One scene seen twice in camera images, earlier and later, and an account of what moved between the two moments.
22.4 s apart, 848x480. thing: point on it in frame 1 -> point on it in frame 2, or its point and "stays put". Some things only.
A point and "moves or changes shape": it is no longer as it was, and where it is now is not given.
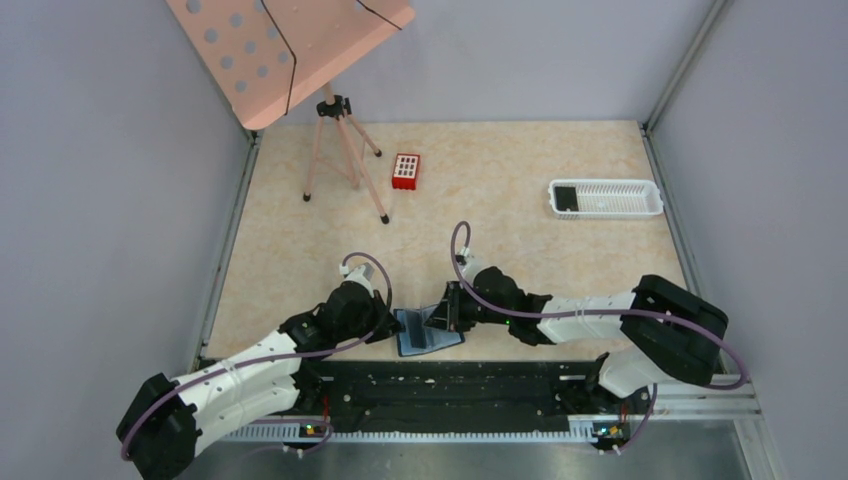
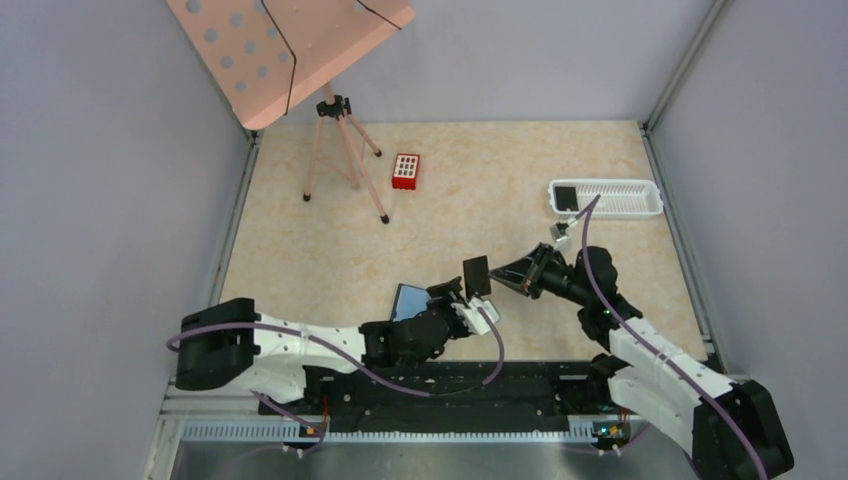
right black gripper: (452, 307) -> (539, 269)
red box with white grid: (405, 171) stays put
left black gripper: (387, 315) -> (448, 299)
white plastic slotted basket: (610, 199) stays put
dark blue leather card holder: (418, 337) moves or changes shape
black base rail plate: (457, 395) stays put
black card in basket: (566, 198) stays put
